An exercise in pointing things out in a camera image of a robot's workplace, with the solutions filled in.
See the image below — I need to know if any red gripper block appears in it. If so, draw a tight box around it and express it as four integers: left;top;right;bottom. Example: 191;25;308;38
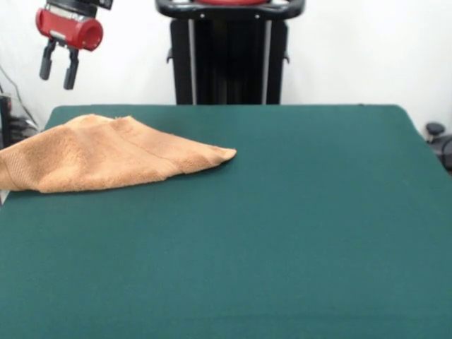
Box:
35;7;105;91

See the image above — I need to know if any tan terry towel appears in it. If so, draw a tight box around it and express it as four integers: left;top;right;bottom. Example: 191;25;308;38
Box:
0;113;237;194

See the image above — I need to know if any black equipment stack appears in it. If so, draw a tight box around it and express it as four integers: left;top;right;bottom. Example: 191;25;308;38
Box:
0;94;40;149

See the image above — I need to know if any dark green table cloth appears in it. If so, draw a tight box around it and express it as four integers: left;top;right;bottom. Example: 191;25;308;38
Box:
0;104;452;339

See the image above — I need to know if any black office chair base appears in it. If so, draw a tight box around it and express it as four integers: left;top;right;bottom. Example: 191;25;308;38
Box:
425;121;452;177

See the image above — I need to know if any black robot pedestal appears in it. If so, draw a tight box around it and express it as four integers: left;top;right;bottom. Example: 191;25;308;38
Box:
154;0;307;106

